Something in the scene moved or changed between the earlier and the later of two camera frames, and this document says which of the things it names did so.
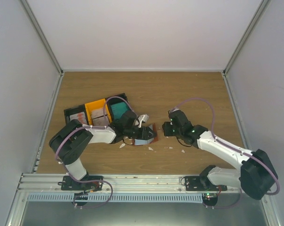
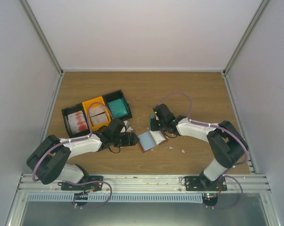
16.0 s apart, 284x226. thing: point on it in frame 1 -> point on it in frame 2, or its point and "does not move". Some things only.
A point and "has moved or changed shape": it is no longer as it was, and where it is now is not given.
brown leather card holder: x=155 y=136 has moved or changed shape
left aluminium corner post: x=42 y=36 does not move
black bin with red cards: x=78 y=113 does not move
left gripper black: x=144 y=133 -> x=130 y=141
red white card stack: x=80 y=117 does not move
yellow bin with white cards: x=95 y=112 does not move
